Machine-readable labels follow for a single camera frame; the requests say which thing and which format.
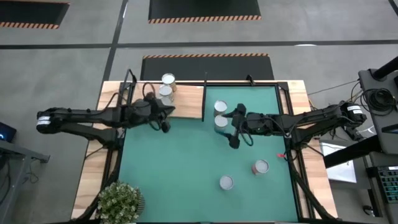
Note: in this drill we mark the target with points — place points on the black metal beam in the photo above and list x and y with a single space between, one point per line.
351 152

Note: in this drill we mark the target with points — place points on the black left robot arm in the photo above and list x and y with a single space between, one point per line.
77 113

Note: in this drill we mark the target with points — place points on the dark laptop screen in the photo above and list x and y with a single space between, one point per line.
7 132

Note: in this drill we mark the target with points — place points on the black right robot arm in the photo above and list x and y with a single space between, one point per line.
311 118

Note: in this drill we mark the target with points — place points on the small red clip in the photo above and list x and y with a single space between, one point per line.
281 155

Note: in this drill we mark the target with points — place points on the tall green oranges can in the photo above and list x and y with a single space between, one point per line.
166 100

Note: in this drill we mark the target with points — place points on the black pole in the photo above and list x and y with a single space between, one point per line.
387 69

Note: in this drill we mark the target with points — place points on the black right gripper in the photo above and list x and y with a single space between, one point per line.
258 124

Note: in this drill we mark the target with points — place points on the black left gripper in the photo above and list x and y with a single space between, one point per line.
140 112

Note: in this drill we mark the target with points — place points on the tall pale yellow can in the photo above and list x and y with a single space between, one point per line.
165 91

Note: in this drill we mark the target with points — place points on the white sheet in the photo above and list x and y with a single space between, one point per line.
342 172

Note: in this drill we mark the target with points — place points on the gray metal desk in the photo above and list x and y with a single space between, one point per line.
18 151

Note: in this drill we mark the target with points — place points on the short white carrots can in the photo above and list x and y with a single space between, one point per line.
226 182

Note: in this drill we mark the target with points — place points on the backlit black keyboard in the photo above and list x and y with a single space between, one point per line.
390 183

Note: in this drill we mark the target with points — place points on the tall yellow blue can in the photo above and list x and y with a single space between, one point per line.
220 106

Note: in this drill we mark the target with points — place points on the teal table mat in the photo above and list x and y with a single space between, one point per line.
186 171

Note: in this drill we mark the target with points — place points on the gray equipment cart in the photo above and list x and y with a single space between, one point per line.
368 81

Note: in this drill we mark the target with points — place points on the flowering plant in striped pot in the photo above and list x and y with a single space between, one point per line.
119 203

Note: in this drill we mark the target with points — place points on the black floor mat orange stripes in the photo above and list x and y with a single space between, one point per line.
31 11
202 9
202 67

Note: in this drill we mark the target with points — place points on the tall green blue cherries can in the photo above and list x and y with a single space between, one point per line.
220 122

